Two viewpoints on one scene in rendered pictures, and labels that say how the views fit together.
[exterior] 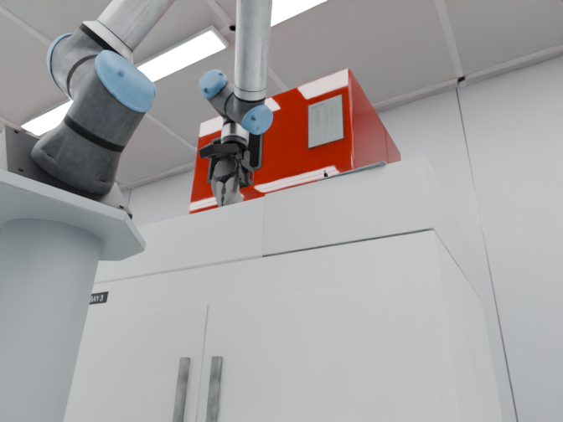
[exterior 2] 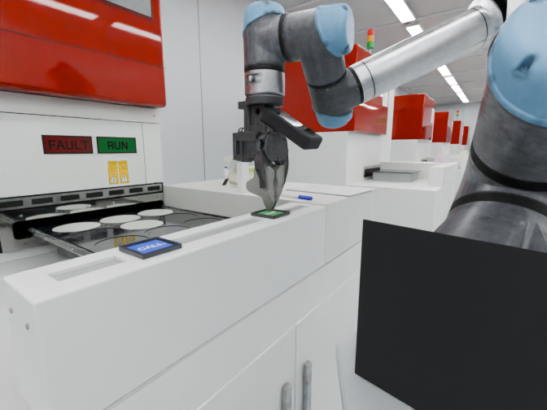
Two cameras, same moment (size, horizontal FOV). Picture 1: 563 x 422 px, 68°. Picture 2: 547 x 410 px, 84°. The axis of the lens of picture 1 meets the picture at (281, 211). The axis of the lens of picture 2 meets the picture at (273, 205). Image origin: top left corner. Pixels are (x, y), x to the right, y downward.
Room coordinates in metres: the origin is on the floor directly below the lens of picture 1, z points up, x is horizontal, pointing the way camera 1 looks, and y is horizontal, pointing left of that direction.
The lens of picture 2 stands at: (0.90, 0.73, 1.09)
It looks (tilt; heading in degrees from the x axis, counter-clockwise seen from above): 10 degrees down; 275
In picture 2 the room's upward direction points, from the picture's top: straight up
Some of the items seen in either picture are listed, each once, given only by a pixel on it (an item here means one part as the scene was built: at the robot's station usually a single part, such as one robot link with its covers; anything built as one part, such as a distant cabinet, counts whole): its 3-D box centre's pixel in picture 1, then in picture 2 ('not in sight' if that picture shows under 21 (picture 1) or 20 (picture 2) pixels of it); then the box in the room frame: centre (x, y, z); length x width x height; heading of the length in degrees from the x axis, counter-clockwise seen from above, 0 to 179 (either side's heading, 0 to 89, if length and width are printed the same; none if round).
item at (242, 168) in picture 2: not in sight; (238, 168); (1.07, -0.15, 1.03); 0.06 x 0.04 x 0.13; 149
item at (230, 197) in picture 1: (235, 198); (268, 185); (0.96, 0.12, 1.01); 0.06 x 0.03 x 0.09; 149
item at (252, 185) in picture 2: (225, 200); (258, 187); (0.98, 0.15, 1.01); 0.06 x 0.03 x 0.09; 149
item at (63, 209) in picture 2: not in sight; (97, 216); (1.48, -0.09, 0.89); 0.44 x 0.02 x 0.10; 59
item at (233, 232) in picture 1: (183, 249); (226, 268); (1.02, 0.25, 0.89); 0.55 x 0.09 x 0.14; 59
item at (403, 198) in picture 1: (386, 254); (264, 207); (1.01, -0.27, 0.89); 0.62 x 0.35 x 0.14; 149
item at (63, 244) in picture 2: not in sight; (61, 243); (1.39, 0.16, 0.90); 0.37 x 0.01 x 0.01; 149
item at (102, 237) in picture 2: not in sight; (142, 225); (1.30, 0.01, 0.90); 0.34 x 0.34 x 0.01; 59
